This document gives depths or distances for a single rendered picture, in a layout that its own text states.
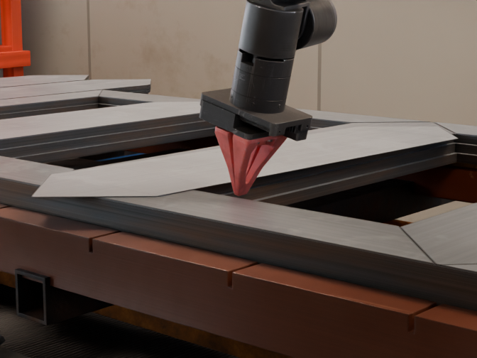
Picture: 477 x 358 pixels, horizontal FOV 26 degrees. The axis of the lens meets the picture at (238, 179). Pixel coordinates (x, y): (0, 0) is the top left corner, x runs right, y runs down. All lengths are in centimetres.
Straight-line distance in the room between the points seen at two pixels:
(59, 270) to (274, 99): 28
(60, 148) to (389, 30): 261
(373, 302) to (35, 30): 433
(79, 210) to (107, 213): 4
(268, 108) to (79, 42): 387
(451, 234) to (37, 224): 42
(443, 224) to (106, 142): 77
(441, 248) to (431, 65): 311
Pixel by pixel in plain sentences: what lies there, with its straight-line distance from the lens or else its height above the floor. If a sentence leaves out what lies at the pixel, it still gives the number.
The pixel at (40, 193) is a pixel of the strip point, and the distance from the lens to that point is 108.
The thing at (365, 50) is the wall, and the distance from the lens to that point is 406.
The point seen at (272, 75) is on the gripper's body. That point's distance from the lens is 102.
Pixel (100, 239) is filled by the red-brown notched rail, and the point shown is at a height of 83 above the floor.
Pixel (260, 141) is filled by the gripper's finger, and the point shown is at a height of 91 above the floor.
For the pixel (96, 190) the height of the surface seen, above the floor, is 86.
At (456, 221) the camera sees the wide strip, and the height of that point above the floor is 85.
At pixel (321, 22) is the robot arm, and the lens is 107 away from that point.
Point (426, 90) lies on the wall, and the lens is 396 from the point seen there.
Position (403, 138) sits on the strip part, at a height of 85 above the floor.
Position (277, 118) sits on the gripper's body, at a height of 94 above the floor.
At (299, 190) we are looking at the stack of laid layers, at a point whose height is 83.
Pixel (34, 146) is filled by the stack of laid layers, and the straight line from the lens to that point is 151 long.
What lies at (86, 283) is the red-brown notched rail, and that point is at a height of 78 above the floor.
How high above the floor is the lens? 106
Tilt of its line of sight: 11 degrees down
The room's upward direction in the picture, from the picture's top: straight up
